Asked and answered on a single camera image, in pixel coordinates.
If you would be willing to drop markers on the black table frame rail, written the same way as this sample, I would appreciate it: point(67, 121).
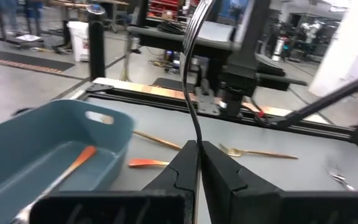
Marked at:
point(309, 129)

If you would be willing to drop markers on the hazard-striped black floor mat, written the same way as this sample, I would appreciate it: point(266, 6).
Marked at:
point(26, 60)

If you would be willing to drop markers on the black frame pole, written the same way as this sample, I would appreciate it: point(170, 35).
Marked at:
point(143, 12)

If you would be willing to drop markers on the silver gas cylinder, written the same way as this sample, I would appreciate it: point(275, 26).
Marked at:
point(279, 49)

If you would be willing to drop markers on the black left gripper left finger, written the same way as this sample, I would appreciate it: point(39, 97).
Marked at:
point(172, 199)

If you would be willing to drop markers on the black round-topped post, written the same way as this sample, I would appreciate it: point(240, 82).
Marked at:
point(96, 49)

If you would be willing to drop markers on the person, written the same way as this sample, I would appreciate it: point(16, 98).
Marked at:
point(34, 15)

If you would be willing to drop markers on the gold fork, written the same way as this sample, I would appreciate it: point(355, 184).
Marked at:
point(269, 153)
point(157, 140)

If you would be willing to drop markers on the red parts shelf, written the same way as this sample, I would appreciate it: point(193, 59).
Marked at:
point(163, 6)

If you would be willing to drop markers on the black-framed wooden desk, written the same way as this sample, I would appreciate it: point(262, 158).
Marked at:
point(8, 40)

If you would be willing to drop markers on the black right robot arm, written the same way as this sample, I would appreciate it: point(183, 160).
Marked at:
point(244, 68)

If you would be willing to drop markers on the neighbouring grey work table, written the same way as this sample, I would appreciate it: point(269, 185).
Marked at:
point(225, 34)

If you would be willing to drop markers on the background robot workstation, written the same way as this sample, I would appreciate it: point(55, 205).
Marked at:
point(315, 34)

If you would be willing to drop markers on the blue plastic bin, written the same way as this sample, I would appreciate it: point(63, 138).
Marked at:
point(26, 130)

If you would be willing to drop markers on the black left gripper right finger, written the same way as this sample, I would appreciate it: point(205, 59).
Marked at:
point(228, 193)

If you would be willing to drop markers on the white trash bin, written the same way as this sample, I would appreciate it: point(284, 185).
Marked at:
point(78, 40)

